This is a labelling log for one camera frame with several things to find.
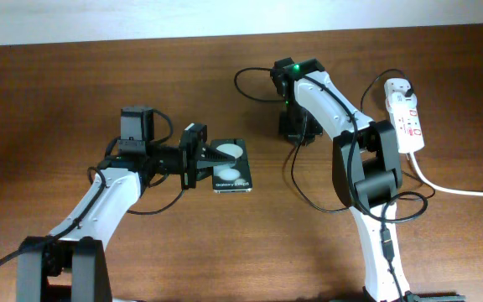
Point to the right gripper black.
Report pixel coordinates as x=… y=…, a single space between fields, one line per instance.
x=285 y=128

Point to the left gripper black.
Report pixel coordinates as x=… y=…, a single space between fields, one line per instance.
x=193 y=168

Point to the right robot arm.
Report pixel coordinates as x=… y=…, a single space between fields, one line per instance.
x=366 y=169

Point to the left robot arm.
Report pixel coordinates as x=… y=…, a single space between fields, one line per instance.
x=69 y=264

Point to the white charger plug adapter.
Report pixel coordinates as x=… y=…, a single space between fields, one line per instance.
x=397 y=101

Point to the white power strip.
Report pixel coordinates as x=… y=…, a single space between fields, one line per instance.
x=405 y=122

